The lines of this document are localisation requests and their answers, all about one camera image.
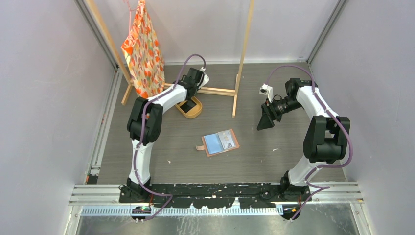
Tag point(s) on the brown leather card holder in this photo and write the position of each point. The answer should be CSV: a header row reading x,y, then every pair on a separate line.
x,y
211,145

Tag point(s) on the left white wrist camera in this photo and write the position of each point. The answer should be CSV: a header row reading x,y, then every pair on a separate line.
x,y
204,78

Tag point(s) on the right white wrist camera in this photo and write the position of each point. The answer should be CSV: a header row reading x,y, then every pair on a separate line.
x,y
267,91

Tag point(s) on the orange oval tray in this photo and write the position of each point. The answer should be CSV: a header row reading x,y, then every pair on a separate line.
x,y
193,113

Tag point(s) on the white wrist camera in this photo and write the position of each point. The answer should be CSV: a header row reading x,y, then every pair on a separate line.
x,y
267,91
204,78

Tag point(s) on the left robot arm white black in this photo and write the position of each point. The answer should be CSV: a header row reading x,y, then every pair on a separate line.
x,y
145,121

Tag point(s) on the black card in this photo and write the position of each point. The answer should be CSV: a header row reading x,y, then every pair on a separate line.
x,y
187,106

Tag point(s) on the orange floral fabric bag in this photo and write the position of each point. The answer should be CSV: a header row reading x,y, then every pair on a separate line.
x,y
143,55

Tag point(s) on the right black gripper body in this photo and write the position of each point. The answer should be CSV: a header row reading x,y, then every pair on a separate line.
x,y
278,108

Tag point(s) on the aluminium rail frame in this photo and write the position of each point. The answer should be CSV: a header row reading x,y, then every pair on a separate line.
x,y
103,200

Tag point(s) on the pink clothes hanger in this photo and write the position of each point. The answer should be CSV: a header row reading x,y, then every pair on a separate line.
x,y
132,6

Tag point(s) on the wooden clothes rack frame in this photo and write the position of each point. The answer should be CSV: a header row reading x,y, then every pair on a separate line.
x,y
119,65

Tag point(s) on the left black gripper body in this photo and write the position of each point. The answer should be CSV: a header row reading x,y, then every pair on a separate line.
x,y
196,88

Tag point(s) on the white patterned credit card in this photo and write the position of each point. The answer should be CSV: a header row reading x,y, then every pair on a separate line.
x,y
226,139

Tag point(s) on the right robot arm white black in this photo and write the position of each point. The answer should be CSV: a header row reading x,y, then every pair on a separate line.
x,y
325,141

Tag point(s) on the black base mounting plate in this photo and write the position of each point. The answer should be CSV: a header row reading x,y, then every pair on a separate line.
x,y
215,196

